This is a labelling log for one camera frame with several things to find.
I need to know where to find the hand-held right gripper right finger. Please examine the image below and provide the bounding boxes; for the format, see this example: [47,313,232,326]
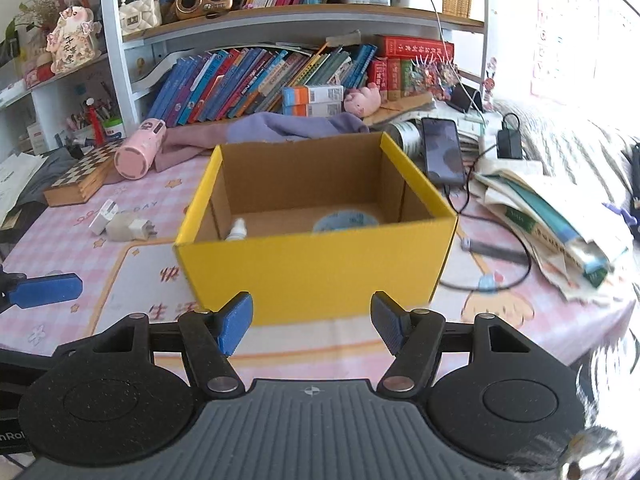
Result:
[370,291,561,396]

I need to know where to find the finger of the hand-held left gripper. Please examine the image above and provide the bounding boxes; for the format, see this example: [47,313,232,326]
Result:
[0,267,84,313]

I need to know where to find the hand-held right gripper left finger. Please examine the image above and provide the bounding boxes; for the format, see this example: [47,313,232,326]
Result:
[65,291,254,397]

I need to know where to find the small white charger cube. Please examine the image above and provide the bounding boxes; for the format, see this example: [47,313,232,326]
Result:
[89,199,119,236]

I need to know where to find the yellow cardboard box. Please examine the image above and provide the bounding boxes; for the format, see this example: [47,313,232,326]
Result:
[173,131,459,327]

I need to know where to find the large white charger plug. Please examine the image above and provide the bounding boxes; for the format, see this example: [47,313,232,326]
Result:
[106,213,159,242]

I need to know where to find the blue patterned tape roll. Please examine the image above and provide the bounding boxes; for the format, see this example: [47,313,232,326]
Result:
[312,211,379,233]

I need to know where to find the pink checked desktop cloth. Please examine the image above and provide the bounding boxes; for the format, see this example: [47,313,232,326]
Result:
[0,152,638,361]

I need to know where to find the white printed paper sheets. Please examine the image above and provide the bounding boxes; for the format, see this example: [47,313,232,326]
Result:
[0,152,48,226]

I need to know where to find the wooden chess box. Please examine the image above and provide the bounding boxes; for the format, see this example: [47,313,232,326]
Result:
[43,137,126,207]

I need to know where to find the dark grey cloth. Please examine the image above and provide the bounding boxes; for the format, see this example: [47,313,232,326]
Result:
[15,145,83,206]

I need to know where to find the grey usb hub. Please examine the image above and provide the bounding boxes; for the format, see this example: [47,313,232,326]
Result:
[461,237,531,266]

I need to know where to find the pink thermos bottle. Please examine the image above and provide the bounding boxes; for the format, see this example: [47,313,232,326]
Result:
[114,117,167,181]

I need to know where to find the red toy figure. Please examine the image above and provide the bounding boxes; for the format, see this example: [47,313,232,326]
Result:
[84,96,106,145]

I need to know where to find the bundle of pens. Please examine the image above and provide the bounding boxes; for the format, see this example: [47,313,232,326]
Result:
[65,95,116,133]

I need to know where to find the black smartphone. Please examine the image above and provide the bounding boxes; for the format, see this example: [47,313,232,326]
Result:
[421,117,467,187]

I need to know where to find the white green printed tape roll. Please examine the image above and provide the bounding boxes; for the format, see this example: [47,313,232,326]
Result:
[389,120,427,158]

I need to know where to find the stack of papers and books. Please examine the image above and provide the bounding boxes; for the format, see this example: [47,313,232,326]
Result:
[470,157,636,303]

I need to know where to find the pink purple cloth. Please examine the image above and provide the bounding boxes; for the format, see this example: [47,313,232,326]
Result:
[152,111,371,173]

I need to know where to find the white power strip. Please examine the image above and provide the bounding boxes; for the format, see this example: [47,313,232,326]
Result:
[477,112,501,158]

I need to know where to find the brown kraft envelope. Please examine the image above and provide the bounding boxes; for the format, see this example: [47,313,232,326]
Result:
[365,92,436,126]

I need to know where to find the black power adapter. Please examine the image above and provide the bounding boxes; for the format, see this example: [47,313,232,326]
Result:
[496,114,523,160]

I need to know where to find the pink pig plush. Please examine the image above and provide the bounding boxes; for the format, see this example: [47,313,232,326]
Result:
[343,84,382,117]

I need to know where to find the orange blue white carton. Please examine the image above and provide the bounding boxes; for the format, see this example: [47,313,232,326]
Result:
[282,102,346,117]
[282,85,345,105]

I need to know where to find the curved white paperback book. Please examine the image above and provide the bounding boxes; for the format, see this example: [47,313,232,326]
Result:
[131,52,176,96]

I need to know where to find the black phone stand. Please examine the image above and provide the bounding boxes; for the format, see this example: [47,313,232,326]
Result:
[446,84,485,113]

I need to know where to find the row of colourful books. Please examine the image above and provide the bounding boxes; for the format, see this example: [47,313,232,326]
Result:
[145,45,378,128]

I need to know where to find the white shelf unit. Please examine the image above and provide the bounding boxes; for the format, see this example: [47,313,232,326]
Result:
[0,0,493,156]

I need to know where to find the red hardcover book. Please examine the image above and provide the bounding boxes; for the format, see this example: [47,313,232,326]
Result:
[387,58,402,101]
[369,58,389,103]

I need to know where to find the white furry cuff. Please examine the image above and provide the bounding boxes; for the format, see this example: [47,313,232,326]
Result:
[560,335,640,480]

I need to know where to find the pink doll figurine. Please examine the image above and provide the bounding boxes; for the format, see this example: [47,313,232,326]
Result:
[46,6,96,75]

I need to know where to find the colourful cartoon figure stands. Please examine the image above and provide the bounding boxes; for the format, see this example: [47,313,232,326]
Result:
[412,55,458,98]

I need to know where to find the grey checked blanket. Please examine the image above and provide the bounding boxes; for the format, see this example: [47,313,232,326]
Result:
[492,97,640,221]

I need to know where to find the thick red dictionary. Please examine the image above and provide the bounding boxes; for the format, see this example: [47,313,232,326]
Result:
[376,35,456,61]

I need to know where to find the dried flower bunch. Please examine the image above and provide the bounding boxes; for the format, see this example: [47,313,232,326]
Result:
[15,0,66,31]

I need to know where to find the brown cardboard piece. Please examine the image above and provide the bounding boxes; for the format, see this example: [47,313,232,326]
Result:
[325,30,362,50]

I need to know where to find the white quilted pearl handbag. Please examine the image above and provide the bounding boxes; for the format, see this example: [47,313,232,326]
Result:
[118,0,162,37]

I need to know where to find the black charging cable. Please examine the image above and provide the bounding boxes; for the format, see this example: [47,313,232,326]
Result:
[437,160,533,292]

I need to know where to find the thin white cable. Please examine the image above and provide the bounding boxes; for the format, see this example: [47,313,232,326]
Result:
[292,0,483,113]

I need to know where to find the pink alphabet wall poster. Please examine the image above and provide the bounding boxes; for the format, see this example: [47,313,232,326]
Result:
[530,0,601,106]

